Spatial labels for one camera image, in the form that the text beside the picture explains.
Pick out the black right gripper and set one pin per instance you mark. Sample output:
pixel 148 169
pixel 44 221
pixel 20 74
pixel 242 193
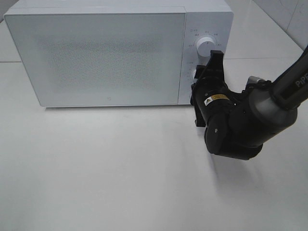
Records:
pixel 211 98

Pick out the white timer knob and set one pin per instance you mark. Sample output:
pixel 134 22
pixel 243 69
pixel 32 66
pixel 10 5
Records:
pixel 193 75

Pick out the white microwave door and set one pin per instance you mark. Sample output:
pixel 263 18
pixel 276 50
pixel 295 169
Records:
pixel 101 59

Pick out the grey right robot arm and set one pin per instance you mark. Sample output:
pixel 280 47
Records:
pixel 238 124

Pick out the upper white power knob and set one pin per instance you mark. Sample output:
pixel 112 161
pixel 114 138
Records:
pixel 205 45

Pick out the white microwave oven body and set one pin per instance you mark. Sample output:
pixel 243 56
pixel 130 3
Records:
pixel 202 18

